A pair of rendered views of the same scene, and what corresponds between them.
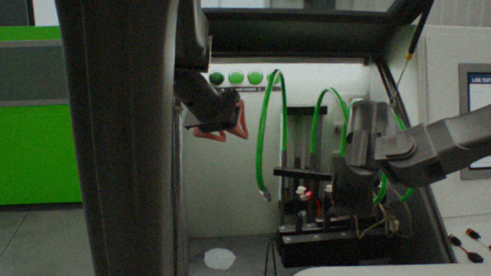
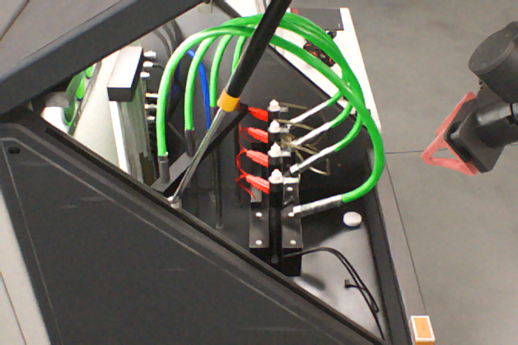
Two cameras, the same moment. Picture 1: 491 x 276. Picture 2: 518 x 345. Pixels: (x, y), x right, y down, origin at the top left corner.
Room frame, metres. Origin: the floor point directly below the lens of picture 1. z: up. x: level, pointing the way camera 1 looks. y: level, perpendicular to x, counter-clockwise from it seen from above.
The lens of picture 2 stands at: (0.87, 0.74, 1.81)
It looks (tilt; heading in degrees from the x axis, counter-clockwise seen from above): 38 degrees down; 278
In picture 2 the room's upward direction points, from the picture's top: straight up
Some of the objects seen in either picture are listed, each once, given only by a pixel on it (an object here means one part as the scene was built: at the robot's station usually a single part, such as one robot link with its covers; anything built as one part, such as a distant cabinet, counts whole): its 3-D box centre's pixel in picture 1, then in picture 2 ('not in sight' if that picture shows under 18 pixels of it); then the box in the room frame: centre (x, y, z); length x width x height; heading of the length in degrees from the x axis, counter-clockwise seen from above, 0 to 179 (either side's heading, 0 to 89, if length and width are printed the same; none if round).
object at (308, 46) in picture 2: not in sight; (321, 43); (0.91, -0.90, 1.01); 0.23 x 0.11 x 0.06; 98
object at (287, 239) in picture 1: (337, 251); (274, 216); (0.98, -0.27, 0.91); 0.34 x 0.10 x 0.15; 98
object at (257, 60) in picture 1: (281, 60); (102, 5); (1.22, -0.12, 1.43); 0.54 x 0.03 x 0.02; 98
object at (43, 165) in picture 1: (52, 115); not in sight; (3.47, 1.81, 0.81); 1.05 x 0.81 x 1.62; 98
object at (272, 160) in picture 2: (327, 226); (280, 195); (0.96, -0.23, 1.00); 0.05 x 0.03 x 0.21; 8
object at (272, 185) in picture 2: (300, 228); (280, 222); (0.95, -0.15, 1.00); 0.05 x 0.03 x 0.21; 8
